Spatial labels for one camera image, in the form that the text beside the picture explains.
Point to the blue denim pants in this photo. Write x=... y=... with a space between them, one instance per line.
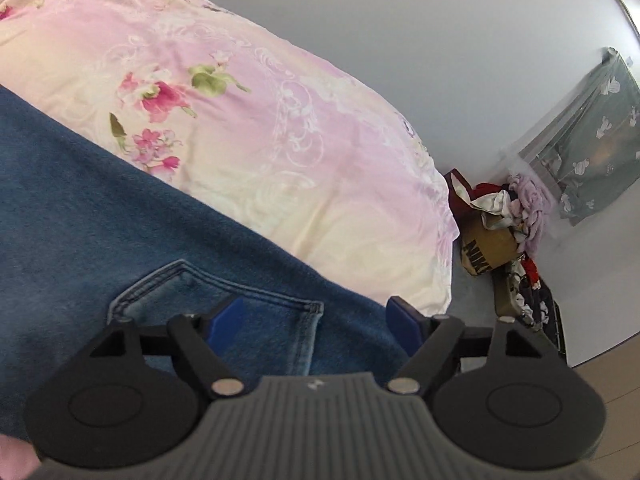
x=100 y=220

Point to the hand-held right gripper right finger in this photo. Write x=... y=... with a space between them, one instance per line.
x=403 y=321

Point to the pink floral quilt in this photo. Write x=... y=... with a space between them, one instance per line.
x=260 y=125

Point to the olive box with patterned clothes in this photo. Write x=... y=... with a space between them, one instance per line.
x=525 y=300

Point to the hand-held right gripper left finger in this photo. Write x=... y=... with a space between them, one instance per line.
x=226 y=319

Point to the red and white clothes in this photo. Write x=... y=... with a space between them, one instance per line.
x=482 y=200

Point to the brown cardboard box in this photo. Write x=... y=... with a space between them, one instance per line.
x=487 y=252

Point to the grey-green printed curtain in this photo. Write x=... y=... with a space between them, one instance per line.
x=595 y=145

